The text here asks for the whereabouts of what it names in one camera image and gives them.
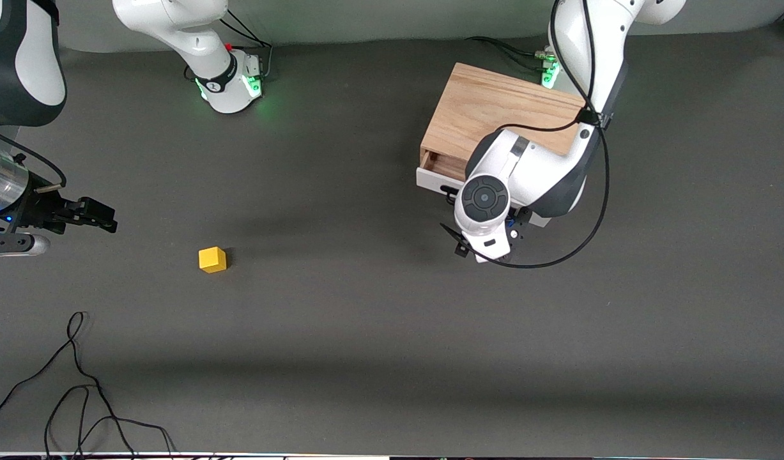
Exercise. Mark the yellow cube block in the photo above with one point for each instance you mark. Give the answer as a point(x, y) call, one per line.
point(212, 260)

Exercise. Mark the wooden drawer cabinet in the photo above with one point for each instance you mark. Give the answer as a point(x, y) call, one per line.
point(494, 108)

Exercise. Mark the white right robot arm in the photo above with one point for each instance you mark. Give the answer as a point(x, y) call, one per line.
point(187, 32)

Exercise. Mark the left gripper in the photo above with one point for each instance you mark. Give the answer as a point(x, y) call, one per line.
point(461, 250)

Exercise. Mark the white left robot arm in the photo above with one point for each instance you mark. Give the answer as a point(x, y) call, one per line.
point(538, 172)

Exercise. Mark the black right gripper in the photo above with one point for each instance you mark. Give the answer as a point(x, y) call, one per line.
point(39, 211)

